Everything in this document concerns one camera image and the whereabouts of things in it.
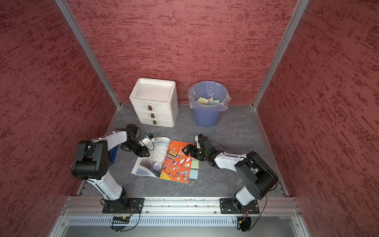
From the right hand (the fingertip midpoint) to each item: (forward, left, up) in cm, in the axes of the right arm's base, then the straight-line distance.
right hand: (186, 154), depth 88 cm
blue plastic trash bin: (+22, -15, +7) cm, 27 cm away
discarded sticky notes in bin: (+37, -17, +9) cm, 42 cm away
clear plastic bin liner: (+40, -16, +17) cm, 47 cm away
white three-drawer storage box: (+26, +19, +20) cm, 38 cm away
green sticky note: (-5, -5, -3) cm, 8 cm away
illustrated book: (-2, +12, -3) cm, 13 cm away
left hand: (+1, +27, -3) cm, 27 cm away
